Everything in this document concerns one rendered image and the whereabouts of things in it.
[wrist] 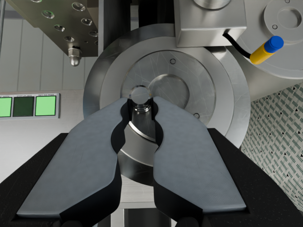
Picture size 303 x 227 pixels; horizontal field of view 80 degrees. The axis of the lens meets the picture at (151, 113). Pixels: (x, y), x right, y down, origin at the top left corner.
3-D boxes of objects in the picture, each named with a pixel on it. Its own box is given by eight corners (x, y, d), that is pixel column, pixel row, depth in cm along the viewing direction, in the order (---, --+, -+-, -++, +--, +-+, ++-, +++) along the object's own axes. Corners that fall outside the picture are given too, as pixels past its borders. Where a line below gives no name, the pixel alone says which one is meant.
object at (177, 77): (233, 121, 14) (140, 159, 13) (223, 124, 16) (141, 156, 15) (194, 35, 15) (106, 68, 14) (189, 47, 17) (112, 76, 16)
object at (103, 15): (104, -103, 20) (103, 54, 18) (130, 27, 43) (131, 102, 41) (99, -103, 20) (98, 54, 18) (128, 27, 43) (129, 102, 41)
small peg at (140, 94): (147, 81, 11) (154, 102, 11) (149, 93, 14) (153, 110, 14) (126, 88, 11) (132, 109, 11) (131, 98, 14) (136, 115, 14)
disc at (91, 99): (247, 24, 17) (255, 191, 15) (245, 27, 17) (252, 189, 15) (89, 20, 17) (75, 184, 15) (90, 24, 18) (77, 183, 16)
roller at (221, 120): (232, 37, 16) (237, 170, 15) (184, 99, 42) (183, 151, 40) (103, 34, 16) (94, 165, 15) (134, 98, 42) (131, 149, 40)
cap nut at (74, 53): (79, 47, 50) (78, 63, 49) (84, 53, 53) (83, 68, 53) (65, 47, 50) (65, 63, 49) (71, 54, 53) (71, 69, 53)
